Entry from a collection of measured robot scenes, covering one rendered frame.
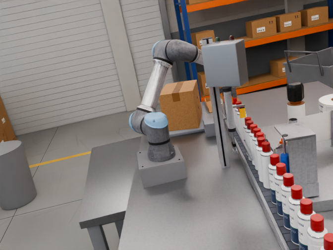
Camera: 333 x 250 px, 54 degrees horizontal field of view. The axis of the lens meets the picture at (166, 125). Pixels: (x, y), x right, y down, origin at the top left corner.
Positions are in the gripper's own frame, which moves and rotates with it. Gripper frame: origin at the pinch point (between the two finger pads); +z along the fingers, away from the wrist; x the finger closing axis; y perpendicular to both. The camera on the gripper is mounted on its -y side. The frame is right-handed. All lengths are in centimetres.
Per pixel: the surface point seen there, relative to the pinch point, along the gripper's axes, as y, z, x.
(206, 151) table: -14.6, 23.7, -12.8
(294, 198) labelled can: 5, 44, -103
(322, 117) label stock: 39, 12, -50
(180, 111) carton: -28.8, -5.8, 12.1
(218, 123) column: -10.1, 11.8, -44.9
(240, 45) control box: -2, -18, -72
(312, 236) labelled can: 4, 53, -116
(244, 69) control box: 1, -9, -66
